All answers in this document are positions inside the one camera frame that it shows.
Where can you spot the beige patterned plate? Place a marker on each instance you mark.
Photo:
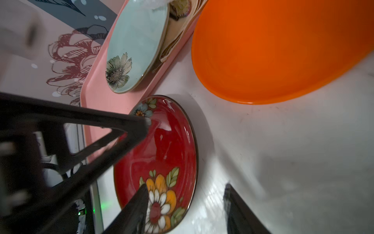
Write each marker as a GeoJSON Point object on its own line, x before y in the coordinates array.
{"type": "Point", "coordinates": [181, 15]}

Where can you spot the mint green floral plate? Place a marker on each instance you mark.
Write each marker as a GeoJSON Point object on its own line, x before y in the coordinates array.
{"type": "Point", "coordinates": [134, 45]}

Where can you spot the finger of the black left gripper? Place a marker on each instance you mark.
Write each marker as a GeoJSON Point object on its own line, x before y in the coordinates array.
{"type": "Point", "coordinates": [28, 204]}

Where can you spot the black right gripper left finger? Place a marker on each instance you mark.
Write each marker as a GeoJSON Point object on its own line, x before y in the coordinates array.
{"type": "Point", "coordinates": [132, 218]}

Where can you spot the orange plastic plate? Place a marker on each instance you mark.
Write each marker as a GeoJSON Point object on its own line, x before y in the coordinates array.
{"type": "Point", "coordinates": [264, 52]}

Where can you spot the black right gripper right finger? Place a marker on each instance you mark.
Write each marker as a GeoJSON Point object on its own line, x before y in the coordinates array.
{"type": "Point", "coordinates": [239, 217]}

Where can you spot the red floral plate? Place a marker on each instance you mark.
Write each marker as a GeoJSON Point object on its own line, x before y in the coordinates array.
{"type": "Point", "coordinates": [166, 161]}

